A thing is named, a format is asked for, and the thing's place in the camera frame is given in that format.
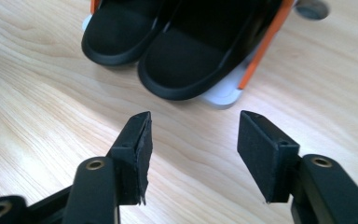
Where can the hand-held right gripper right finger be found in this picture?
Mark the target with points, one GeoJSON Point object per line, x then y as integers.
{"type": "Point", "coordinates": [264, 155]}

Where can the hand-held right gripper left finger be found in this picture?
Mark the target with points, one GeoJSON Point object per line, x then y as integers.
{"type": "Point", "coordinates": [130, 161]}

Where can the white rack with orange posts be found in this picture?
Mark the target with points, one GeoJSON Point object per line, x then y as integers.
{"type": "Point", "coordinates": [223, 95]}

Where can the black slipper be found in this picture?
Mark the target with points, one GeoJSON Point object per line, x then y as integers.
{"type": "Point", "coordinates": [183, 65]}
{"type": "Point", "coordinates": [118, 34]}

